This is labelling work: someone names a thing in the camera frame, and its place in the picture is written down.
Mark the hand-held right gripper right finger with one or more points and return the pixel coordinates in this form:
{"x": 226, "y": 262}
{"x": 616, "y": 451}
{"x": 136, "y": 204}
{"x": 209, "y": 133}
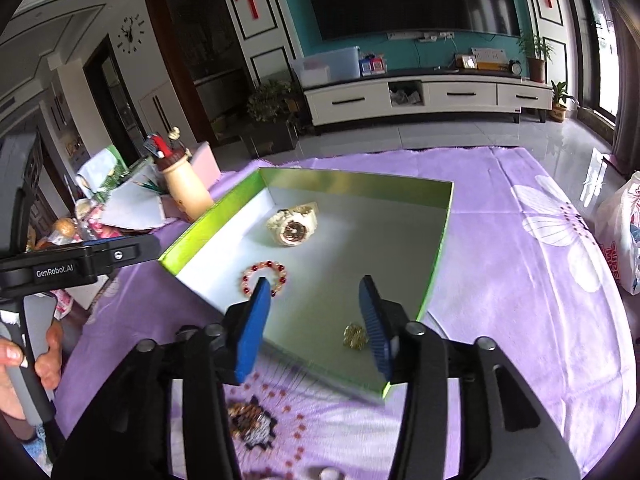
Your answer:
{"x": 374, "y": 330}

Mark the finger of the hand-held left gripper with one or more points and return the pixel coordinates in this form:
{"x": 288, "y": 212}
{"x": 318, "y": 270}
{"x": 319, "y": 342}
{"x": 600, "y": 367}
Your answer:
{"x": 132, "y": 255}

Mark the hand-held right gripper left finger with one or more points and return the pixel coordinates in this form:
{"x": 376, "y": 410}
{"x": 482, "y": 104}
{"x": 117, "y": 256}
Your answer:
{"x": 250, "y": 335}

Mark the gold brooch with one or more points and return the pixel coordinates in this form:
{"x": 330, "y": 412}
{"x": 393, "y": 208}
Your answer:
{"x": 354, "y": 336}

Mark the green cardboard box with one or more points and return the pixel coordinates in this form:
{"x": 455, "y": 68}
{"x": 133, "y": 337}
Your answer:
{"x": 350, "y": 240}

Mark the cream wrist watch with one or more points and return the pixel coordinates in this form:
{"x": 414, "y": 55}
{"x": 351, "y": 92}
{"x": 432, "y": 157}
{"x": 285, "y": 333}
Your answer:
{"x": 292, "y": 230}

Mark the person's left hand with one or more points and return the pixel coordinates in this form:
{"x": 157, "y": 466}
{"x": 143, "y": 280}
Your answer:
{"x": 52, "y": 360}

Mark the white paper sheets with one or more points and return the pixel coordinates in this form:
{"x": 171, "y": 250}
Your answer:
{"x": 130, "y": 207}

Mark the pile of colourful packets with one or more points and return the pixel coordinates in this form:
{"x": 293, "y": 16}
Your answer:
{"x": 75, "y": 225}

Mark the green pencils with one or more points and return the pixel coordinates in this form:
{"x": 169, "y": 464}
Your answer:
{"x": 147, "y": 186}

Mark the cream bottle-shaped pen holder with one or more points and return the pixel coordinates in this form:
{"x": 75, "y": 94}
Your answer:
{"x": 187, "y": 190}

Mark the green white packet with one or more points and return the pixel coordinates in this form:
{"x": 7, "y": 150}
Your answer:
{"x": 97, "y": 170}

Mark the red novelty pen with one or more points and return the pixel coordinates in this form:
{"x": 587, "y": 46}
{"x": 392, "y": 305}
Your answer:
{"x": 157, "y": 146}

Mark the pink box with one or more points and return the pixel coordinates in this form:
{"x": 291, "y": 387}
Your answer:
{"x": 206, "y": 165}

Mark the figurine topped pen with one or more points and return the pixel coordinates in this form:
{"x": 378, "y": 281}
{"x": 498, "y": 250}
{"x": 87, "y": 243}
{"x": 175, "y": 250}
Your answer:
{"x": 175, "y": 135}

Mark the purple floral tablecloth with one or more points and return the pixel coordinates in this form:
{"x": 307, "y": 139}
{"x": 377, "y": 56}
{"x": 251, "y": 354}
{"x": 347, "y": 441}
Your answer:
{"x": 500, "y": 260}

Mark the bushy green potted plant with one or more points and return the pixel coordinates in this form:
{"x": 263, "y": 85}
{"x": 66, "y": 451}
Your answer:
{"x": 270, "y": 102}

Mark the crumpled bags in cabinet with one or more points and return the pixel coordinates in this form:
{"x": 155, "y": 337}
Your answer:
{"x": 406, "y": 95}

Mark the white television cabinet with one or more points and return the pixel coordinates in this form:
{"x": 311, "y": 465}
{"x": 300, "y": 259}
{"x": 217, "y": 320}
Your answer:
{"x": 460, "y": 92}

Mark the white printed plastic bag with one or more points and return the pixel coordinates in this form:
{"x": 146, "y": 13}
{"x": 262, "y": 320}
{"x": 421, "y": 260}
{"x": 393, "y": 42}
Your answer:
{"x": 620, "y": 230}

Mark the clear plastic storage box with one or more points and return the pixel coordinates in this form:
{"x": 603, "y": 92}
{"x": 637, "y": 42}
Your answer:
{"x": 325, "y": 67}

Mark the small potted leafy plant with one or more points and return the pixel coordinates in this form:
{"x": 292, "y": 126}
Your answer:
{"x": 559, "y": 110}

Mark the yellow white desk calendar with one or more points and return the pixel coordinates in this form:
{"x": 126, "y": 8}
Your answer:
{"x": 492, "y": 59}

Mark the black alarm clock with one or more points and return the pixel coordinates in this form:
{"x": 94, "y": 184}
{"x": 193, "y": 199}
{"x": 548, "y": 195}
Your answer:
{"x": 515, "y": 67}

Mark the white power strip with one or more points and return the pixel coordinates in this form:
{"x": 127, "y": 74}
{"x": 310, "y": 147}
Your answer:
{"x": 437, "y": 37}

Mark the tall potted bamboo plant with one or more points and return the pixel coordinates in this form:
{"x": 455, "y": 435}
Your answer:
{"x": 536, "y": 67}

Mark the dark curtain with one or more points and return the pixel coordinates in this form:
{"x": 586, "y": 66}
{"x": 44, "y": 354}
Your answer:
{"x": 625, "y": 85}

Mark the black wall clock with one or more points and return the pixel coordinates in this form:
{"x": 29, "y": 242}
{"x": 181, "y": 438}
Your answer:
{"x": 130, "y": 35}

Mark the small photo frame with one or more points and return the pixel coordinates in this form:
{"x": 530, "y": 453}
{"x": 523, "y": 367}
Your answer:
{"x": 469, "y": 62}

